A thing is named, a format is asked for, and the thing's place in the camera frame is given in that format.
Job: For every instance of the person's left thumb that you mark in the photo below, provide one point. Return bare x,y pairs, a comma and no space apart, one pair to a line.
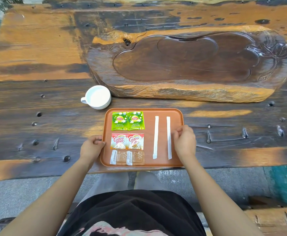
99,143

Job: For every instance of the white ceramic cup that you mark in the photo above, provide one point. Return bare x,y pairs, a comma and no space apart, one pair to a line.
98,97

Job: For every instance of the orange-brown rectangular tray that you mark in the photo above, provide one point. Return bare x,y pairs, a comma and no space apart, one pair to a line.
148,142

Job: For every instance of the white paper-wrapped stir stick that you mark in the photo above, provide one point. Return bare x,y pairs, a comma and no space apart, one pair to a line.
156,137
169,138

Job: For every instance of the carved dark wooden tea tray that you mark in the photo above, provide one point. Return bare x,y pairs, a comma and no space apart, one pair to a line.
187,63

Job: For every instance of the green tea bag packet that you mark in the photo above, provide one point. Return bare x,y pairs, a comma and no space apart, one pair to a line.
119,121
136,120

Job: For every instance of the person's left forearm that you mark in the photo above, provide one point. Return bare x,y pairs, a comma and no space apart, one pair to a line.
50,201

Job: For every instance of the person's right thumb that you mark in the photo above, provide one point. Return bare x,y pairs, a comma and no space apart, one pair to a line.
175,135

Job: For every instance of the wooden bench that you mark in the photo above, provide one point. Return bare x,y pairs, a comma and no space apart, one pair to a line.
273,216

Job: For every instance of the green potted plant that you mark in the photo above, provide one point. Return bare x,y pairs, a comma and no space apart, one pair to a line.
6,2

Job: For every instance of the person's black printed shirt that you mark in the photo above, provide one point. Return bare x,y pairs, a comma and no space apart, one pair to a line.
133,211

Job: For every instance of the red white creamer packet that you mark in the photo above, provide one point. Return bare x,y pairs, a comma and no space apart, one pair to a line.
135,141
118,141

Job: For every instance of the person's grey trouser leg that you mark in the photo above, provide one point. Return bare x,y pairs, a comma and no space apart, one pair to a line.
109,184
148,181

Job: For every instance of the person's left hand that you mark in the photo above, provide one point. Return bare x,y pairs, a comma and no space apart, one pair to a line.
90,151

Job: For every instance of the person's right forearm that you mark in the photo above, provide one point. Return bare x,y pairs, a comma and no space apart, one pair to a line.
212,196

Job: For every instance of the person's right hand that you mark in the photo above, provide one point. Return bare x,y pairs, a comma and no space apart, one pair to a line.
186,143

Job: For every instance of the clear brown sugar packet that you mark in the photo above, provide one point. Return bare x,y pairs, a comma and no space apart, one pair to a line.
118,157
137,158

